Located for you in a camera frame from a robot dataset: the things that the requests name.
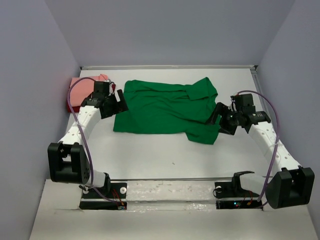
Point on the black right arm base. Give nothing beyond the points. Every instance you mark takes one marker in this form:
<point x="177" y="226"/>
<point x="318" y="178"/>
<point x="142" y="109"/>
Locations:
<point x="229" y="197"/>

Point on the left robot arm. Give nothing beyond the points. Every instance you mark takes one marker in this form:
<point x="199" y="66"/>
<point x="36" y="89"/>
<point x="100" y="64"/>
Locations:
<point x="69" y="159"/>

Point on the pink t shirt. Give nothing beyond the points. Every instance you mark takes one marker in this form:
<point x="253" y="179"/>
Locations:
<point x="101" y="78"/>

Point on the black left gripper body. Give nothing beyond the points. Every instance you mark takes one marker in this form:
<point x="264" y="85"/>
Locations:
<point x="112" y="107"/>

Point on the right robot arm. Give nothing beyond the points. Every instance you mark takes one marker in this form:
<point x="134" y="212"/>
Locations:
<point x="287" y="183"/>

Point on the green t shirt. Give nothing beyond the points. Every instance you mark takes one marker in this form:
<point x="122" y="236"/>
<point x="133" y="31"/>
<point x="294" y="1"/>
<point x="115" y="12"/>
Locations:
<point x="161" y="108"/>

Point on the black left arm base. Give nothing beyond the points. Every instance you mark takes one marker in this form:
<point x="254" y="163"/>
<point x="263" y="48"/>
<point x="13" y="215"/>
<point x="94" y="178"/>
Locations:
<point x="113" y="200"/>

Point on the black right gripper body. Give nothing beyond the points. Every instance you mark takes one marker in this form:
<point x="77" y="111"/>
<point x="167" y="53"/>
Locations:
<point x="232" y="117"/>

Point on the dark red t shirt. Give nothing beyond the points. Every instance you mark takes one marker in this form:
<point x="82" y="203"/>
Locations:
<point x="73" y="109"/>

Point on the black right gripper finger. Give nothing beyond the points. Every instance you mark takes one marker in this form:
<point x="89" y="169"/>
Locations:
<point x="218" y="111"/>
<point x="227" y="129"/>

